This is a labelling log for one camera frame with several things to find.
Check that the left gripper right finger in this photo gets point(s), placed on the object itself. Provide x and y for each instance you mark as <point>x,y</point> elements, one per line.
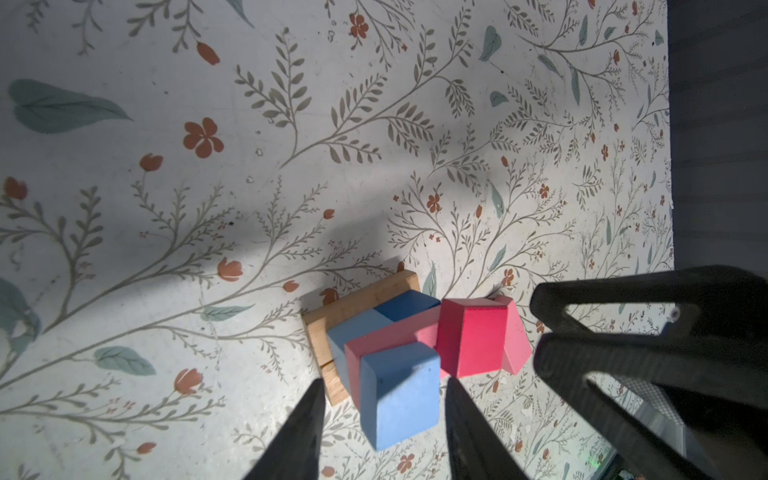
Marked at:
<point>474,449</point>

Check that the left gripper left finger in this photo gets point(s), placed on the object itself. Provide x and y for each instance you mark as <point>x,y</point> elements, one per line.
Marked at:
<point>294,452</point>

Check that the small light blue cube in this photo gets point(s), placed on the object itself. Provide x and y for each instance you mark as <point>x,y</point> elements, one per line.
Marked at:
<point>399,394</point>

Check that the magenta cube block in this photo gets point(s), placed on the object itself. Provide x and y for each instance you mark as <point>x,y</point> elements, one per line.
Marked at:
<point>471,336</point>

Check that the natural wood plank block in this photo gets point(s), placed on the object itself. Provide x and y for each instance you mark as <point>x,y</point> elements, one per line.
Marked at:
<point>320,320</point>

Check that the light blue square block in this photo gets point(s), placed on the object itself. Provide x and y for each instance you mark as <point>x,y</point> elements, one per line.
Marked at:
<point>353,328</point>

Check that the blue cube block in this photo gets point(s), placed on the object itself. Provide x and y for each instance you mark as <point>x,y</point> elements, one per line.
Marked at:
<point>406,305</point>

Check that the floral patterned table mat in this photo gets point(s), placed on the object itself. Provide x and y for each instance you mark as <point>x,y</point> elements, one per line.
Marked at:
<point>182,180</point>

